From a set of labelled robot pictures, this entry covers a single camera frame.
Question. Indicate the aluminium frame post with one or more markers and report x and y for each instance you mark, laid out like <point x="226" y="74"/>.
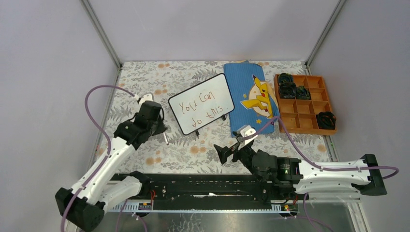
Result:
<point x="101" y="32"/>
<point x="328" y="26"/>

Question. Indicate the red-capped whiteboard marker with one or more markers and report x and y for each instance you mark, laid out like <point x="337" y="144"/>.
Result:
<point x="165" y="138"/>

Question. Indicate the blue Pikachu cloth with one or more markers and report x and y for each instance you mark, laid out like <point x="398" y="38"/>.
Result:
<point x="254" y="104"/>

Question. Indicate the rolled dark tie middle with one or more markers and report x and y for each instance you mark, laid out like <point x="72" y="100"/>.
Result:
<point x="287" y="90"/>

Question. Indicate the floral patterned table mat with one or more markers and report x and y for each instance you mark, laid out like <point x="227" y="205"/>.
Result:
<point x="191" y="154"/>

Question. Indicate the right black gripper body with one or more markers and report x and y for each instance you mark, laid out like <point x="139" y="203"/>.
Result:
<point x="244" y="154"/>

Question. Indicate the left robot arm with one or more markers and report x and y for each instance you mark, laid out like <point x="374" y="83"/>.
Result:
<point x="86" y="202"/>

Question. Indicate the white slotted cable duct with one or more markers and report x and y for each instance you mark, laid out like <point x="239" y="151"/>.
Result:
<point x="210" y="206"/>

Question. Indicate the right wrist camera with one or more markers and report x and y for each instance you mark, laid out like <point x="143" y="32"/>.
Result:
<point x="246" y="134"/>

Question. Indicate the orange wooden compartment tray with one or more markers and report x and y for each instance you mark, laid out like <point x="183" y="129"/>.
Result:
<point x="299" y="116"/>

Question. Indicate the right aluminium frame post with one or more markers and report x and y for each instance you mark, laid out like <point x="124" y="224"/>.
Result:
<point x="328" y="26"/>

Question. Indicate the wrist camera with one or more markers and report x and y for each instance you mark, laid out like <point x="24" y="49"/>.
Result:
<point x="246" y="134"/>
<point x="143" y="98"/>

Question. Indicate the left aluminium frame post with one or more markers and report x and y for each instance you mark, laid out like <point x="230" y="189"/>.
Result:
<point x="101" y="32"/>

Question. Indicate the rolled dark tie top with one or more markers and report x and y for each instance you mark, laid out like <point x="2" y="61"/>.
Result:
<point x="285" y="78"/>

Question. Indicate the rolled dark tie lower right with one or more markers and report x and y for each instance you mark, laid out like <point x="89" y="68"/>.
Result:
<point x="326" y="120"/>

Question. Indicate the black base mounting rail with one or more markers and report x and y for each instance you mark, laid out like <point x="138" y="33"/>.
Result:
<point x="231" y="187"/>

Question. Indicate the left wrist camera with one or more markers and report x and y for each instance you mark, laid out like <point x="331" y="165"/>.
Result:
<point x="143" y="98"/>

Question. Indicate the rolled dark tie small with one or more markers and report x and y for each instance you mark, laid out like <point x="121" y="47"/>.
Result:
<point x="302" y="93"/>

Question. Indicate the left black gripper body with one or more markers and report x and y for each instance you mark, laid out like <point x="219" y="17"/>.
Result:
<point x="158" y="127"/>

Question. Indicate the small black-framed whiteboard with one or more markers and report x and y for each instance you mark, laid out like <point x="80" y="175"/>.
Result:
<point x="202" y="104"/>

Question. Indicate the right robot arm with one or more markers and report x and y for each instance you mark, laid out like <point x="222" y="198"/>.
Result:
<point x="301" y="177"/>

